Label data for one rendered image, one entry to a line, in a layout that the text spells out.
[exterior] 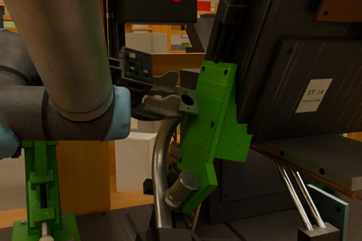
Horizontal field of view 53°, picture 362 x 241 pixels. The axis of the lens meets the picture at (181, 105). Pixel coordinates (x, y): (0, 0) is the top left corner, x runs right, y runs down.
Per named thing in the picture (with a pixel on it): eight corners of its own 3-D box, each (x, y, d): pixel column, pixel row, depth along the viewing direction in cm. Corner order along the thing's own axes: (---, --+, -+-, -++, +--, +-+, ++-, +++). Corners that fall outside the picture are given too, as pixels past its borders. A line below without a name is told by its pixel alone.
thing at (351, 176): (433, 183, 54) (435, 163, 54) (349, 200, 48) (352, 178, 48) (275, 127, 90) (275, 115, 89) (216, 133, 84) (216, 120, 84)
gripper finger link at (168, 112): (202, 110, 62) (151, 92, 59) (186, 128, 66) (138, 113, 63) (202, 96, 64) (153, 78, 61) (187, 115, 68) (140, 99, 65)
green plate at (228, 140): (242, 192, 63) (273, 74, 62) (199, 188, 60) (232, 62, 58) (212, 171, 74) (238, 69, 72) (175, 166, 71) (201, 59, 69)
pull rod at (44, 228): (55, 252, 66) (53, 222, 65) (38, 255, 65) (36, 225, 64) (53, 237, 71) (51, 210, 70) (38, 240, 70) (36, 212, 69)
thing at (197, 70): (315, 205, 92) (325, 70, 87) (207, 226, 81) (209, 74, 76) (272, 179, 109) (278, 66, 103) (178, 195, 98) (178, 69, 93)
